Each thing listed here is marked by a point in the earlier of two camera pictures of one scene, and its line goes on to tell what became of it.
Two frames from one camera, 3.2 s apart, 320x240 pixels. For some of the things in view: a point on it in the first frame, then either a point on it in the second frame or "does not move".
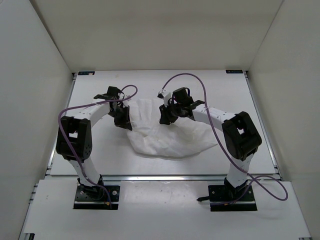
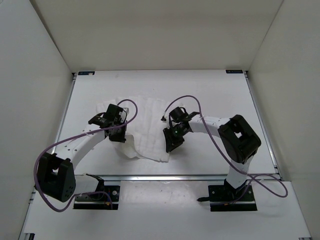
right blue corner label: [234, 71] does not move
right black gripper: [166, 117] -> [171, 143]
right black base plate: [220, 194] does not move
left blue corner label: [86, 73] does not move
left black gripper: [125, 122] -> [121, 137]
